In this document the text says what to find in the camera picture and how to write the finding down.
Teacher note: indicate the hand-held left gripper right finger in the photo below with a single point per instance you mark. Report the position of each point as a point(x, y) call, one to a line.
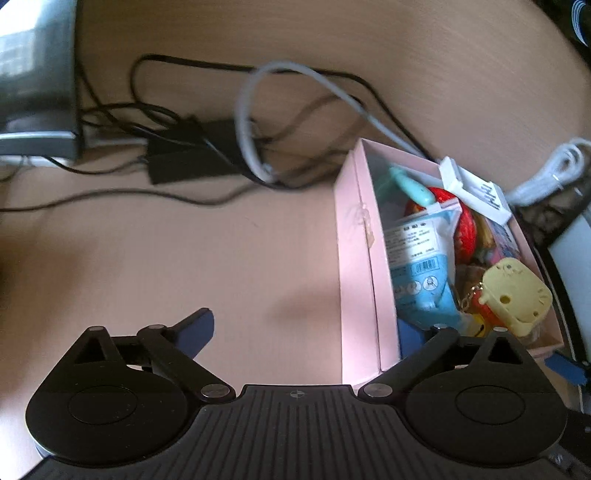
point(408, 339)

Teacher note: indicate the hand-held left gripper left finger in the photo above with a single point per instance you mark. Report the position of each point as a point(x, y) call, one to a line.
point(199, 326)

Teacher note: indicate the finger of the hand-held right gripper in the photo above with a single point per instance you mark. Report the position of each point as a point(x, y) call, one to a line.
point(565, 367)

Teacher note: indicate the pink cardboard box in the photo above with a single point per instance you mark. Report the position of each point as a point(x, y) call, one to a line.
point(355, 277)

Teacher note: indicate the yellow toy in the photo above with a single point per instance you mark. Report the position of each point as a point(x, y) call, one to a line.
point(512, 295)

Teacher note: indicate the teal plastic toy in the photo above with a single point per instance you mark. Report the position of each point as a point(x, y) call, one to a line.
point(413, 187)

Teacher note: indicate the blue and white packet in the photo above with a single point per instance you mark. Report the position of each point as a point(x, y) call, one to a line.
point(420, 267)

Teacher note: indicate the colourful printed packet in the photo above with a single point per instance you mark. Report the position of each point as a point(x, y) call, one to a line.
point(501, 240)

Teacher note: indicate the black power adapter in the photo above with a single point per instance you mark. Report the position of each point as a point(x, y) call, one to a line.
point(194, 152)

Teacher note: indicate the dark grey electronic device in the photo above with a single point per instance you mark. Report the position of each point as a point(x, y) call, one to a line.
point(37, 92)

